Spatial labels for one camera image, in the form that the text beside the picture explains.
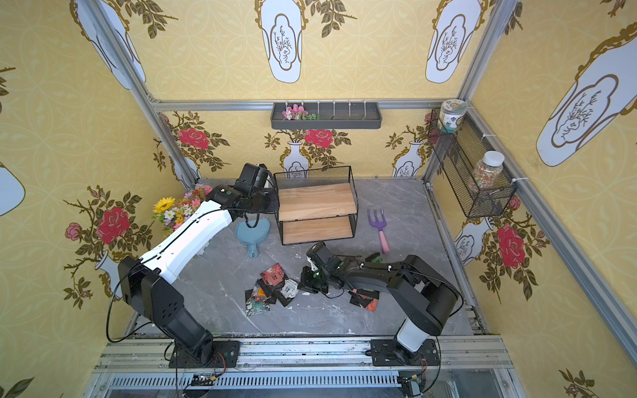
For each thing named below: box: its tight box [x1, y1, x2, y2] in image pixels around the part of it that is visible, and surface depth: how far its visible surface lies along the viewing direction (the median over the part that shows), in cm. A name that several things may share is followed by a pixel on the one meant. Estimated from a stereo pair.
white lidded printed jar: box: [439, 98, 469, 133], surface depth 87 cm
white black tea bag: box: [280, 278, 300, 299], surface depth 87 cm
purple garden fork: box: [366, 208, 390, 255], surface depth 105 cm
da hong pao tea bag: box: [347, 288, 380, 312], surface depth 85 cm
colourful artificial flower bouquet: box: [152, 184, 213, 237], surface depth 89 cm
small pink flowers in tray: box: [282, 103, 318, 121], surface depth 89 cm
